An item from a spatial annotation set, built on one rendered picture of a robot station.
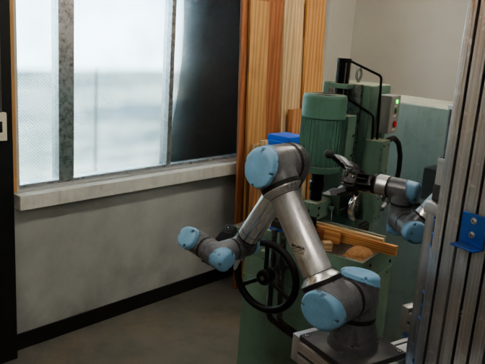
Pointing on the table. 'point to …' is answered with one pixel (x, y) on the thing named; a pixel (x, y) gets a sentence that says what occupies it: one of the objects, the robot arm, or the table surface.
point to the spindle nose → (316, 187)
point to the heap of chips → (359, 253)
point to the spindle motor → (322, 129)
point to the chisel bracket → (318, 207)
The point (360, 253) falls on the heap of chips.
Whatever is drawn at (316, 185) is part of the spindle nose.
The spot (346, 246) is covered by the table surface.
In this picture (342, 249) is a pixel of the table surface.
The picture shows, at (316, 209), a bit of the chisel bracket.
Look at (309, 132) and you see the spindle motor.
